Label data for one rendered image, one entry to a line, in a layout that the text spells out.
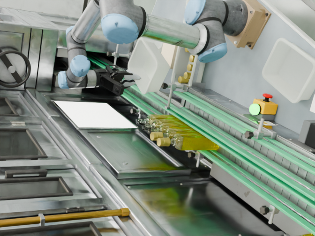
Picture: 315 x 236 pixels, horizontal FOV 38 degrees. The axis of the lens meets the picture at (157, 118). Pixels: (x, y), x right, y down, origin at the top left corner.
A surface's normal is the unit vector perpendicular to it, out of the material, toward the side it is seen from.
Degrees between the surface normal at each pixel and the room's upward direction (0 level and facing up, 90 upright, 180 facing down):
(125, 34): 81
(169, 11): 0
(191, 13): 9
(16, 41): 90
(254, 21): 90
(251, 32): 90
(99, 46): 90
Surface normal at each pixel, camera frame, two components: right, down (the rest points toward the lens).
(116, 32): 0.04, 0.91
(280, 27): -0.86, -0.02
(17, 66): 0.47, 0.34
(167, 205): 0.20, -0.94
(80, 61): 0.39, -0.36
